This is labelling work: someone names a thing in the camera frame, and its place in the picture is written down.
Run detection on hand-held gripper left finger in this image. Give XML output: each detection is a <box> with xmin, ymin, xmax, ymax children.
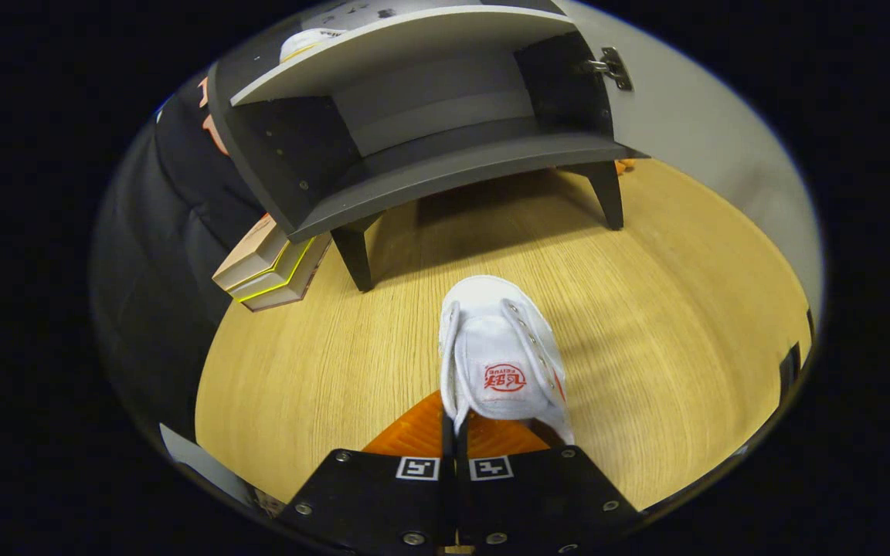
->
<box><xmin>275</xmin><ymin>390</ymin><xmax>459</xmax><ymax>555</ymax></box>

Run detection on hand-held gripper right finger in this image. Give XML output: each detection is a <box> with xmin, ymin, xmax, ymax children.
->
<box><xmin>457</xmin><ymin>411</ymin><xmax>643</xmax><ymax>555</ymax></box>

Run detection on grey panel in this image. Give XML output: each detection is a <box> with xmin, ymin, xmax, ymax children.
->
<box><xmin>159</xmin><ymin>422</ymin><xmax>260</xmax><ymax>510</ymax></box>

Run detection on black backdrop cloth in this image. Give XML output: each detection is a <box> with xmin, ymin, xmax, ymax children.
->
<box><xmin>90</xmin><ymin>73</ymin><xmax>268</xmax><ymax>441</ymax></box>

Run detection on metal door hinge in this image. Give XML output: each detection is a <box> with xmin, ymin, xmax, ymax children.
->
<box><xmin>580</xmin><ymin>46</ymin><xmax>634</xmax><ymax>92</ymax></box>

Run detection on dark grey shoe cabinet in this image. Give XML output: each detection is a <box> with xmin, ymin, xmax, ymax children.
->
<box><xmin>206</xmin><ymin>0</ymin><xmax>647</xmax><ymax>293</ymax></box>

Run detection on yellow edged book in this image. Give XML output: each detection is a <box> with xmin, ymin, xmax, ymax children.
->
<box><xmin>230</xmin><ymin>232</ymin><xmax>333</xmax><ymax>313</ymax></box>

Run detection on white canvas shoe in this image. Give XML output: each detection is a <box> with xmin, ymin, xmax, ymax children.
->
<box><xmin>280</xmin><ymin>28</ymin><xmax>347</xmax><ymax>64</ymax></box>
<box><xmin>438</xmin><ymin>275</ymin><xmax>576</xmax><ymax>446</ymax></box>

